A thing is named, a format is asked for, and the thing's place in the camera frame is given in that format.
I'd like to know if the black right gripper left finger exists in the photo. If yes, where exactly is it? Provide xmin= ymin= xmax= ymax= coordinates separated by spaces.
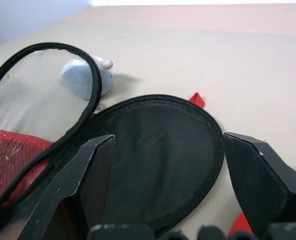
xmin=19 ymin=133 xmax=116 ymax=240

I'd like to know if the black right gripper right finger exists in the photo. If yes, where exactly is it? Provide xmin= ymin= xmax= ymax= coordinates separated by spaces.
xmin=221 ymin=132 xmax=296 ymax=238

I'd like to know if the light blue plush toy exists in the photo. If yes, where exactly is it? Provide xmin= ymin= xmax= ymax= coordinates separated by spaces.
xmin=60 ymin=55 xmax=115 ymax=101

